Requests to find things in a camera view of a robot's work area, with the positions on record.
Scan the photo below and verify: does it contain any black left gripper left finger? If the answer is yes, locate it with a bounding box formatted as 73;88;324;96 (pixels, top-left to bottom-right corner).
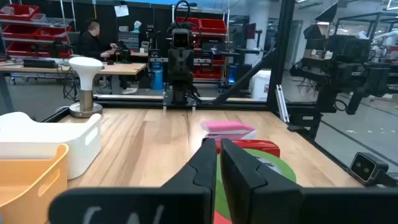
48;138;218;224

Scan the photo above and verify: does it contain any red storage bin rack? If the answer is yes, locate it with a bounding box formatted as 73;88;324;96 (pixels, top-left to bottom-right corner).
0;2;74;59

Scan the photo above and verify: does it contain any white floor container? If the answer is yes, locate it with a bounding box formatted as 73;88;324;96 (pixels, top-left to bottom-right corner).
250;70;272;102

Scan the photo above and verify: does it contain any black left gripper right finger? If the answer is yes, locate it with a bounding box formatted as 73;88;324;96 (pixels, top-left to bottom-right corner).
220;138;398;224

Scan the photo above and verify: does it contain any silver aluminium bar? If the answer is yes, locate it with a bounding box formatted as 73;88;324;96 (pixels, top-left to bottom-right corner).
275;84;290;123

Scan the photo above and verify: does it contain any yellow plastic bin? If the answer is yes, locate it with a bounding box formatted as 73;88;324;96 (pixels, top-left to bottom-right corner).
0;143;70;224

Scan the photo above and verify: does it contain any black desk device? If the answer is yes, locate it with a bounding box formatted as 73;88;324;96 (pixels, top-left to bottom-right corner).
23;58;58;68

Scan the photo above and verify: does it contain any pink tape roll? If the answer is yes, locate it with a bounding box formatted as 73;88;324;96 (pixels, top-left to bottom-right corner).
213;210;233;224

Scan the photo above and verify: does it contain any wooden desk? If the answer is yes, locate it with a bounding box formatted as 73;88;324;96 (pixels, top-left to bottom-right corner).
0;62;147;77

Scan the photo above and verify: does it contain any neighbouring black robot station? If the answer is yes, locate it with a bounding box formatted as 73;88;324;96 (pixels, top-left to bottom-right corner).
289;2;398;141

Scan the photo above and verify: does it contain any white mushroom lamp metal base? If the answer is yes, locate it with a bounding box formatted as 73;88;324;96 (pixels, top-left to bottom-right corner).
68;56;105;118

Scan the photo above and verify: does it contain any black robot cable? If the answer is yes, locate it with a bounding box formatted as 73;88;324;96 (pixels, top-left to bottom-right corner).
173;0;203;38

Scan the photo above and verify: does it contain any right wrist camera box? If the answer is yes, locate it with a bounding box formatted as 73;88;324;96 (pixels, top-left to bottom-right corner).
172;28;191;49

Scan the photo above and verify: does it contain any white paper sheet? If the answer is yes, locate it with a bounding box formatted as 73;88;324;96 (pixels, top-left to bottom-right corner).
114;4;130;18

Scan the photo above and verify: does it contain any black table-level camera box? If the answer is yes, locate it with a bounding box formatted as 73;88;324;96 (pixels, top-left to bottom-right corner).
349;152;398;188

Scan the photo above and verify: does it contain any red bin shelf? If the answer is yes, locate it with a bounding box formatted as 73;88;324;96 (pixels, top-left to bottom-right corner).
175;17;228;80

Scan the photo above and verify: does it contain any person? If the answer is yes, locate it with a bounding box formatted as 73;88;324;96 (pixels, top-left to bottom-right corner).
76;19;138;95

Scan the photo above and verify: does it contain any white plastic bin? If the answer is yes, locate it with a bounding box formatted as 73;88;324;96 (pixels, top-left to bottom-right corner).
0;111;103;180

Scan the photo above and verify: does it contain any black aluminium table frame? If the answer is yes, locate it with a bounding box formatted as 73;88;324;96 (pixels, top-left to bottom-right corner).
42;0;398;187

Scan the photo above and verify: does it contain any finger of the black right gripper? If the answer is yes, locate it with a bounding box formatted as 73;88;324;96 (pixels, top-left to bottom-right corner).
169;53;182;82
181;53;195;82

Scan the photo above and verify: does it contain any blue drum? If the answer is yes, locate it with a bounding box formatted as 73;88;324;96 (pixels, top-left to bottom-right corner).
151;62;164;91

